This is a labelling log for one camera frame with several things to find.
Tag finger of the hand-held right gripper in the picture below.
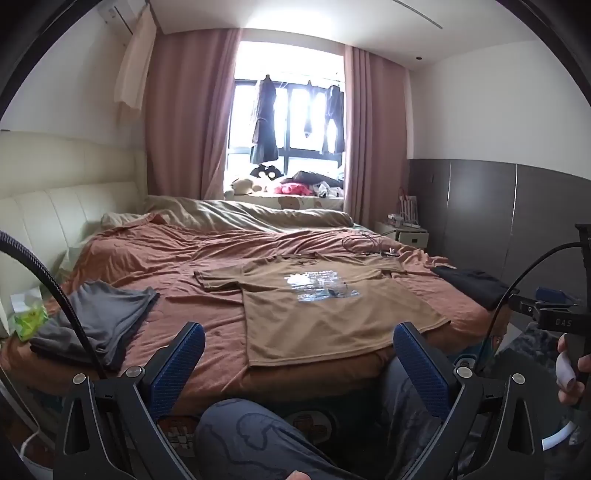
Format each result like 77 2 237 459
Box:
536 288 580 308
508 295 543 319

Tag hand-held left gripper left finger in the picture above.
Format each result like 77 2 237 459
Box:
55 322 206 480

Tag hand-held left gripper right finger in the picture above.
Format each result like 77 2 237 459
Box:
392 322 548 480

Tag brown printed t-shirt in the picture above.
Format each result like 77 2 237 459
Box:
193 254 451 369

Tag grey folded clothes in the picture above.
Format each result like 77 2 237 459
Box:
28 281 160 374

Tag dark clothes pile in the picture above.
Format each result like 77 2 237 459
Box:
291 170 345 188

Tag person's right hand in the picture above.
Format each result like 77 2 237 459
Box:
556 335 591 407

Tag grey shaggy rug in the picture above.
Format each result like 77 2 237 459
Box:
501 318 566 370

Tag black folded garment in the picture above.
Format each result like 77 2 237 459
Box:
431 265 520 311

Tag person's patterned grey trousers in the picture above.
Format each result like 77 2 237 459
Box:
194 355 444 480

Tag orange-brown blanket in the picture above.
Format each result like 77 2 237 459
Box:
0 210 504 411

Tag blue cartoon bed sheet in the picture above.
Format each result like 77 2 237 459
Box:
157 318 509 457

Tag white tube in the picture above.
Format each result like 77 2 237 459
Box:
542 422 575 453

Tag white bedside table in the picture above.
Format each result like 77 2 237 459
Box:
374 220 430 252

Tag striped gift bag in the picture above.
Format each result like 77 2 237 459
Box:
398 187 420 227

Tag green tissue packet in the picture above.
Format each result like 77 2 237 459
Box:
10 286 49 342

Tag beige duvet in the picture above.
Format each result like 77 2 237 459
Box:
100 195 355 229

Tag beige plush bear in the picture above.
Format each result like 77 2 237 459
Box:
224 178 266 200

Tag pink cloth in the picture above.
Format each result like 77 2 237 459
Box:
273 182 312 197

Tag cream padded headboard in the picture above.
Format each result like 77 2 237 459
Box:
0 130 148 333

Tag black and white plush toy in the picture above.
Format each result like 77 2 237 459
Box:
249 164 283 182

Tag long hanging dark garment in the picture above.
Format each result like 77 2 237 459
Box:
249 74 280 164

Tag window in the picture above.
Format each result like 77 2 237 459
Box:
226 39 347 185

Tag narrow hanging dark garment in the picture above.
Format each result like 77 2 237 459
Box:
302 80 319 137

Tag cream hanging cloth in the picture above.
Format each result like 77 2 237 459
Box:
113 7 158 123

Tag white air conditioner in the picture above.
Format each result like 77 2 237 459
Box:
98 0 151 35

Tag thin black cable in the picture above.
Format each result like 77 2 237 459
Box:
342 231 402 258

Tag black braided cable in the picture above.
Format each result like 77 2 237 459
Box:
0 231 109 381

